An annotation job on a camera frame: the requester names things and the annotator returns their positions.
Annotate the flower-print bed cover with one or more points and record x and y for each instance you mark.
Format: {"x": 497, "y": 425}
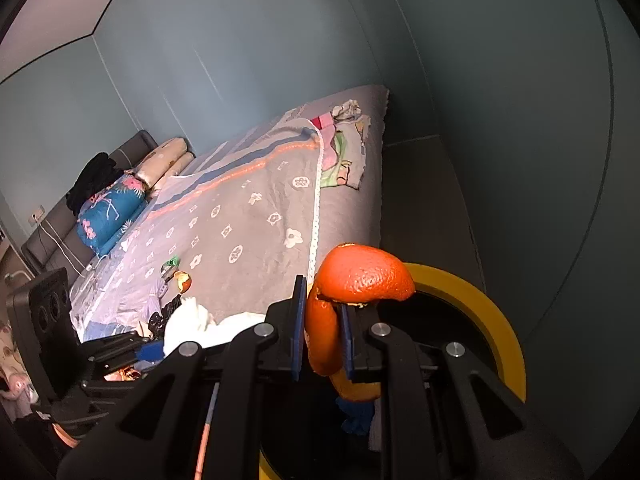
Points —
{"x": 240, "y": 225}

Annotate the orange snack wrapper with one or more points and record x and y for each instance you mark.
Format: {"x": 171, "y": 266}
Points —
{"x": 125, "y": 372}

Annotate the wall power outlet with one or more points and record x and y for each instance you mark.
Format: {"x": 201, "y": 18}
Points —
{"x": 37, "y": 214}

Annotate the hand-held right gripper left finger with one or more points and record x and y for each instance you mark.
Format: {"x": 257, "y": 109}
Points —
{"x": 298, "y": 325}

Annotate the blue rubber gloves bundle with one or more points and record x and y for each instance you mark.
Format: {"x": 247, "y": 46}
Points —
{"x": 356, "y": 417}

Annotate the black clothing pile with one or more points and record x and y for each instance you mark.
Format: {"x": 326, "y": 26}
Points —
{"x": 97, "y": 180}

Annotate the large orange peel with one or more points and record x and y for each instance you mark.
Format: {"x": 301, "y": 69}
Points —
{"x": 365, "y": 280}

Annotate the short white knotted bag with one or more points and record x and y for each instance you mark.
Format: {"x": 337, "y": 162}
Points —
{"x": 200, "y": 322}

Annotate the blue floral folded quilt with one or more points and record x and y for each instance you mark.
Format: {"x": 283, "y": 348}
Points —
{"x": 112, "y": 210}

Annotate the yellow trash bin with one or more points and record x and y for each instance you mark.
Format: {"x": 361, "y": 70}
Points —
{"x": 480, "y": 320}

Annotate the black plastic bag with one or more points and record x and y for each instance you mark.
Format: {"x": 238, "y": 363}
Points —
{"x": 165, "y": 320}

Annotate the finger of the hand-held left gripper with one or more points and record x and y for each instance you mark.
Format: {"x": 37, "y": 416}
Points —
{"x": 150, "y": 352}
{"x": 110, "y": 387}

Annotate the grey upholstered headboard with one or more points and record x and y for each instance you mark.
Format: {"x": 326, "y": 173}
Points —
{"x": 50, "y": 240}

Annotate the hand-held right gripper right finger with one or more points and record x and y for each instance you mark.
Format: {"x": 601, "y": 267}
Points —
{"x": 348, "y": 345}

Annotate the colourful cartoon cloth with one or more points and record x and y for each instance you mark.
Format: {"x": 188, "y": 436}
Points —
{"x": 340, "y": 160}

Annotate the silver green wrapper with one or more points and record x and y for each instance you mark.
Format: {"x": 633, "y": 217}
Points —
{"x": 171, "y": 265}

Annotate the beige stacked pillows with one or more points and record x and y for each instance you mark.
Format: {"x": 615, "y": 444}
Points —
{"x": 165, "y": 157}

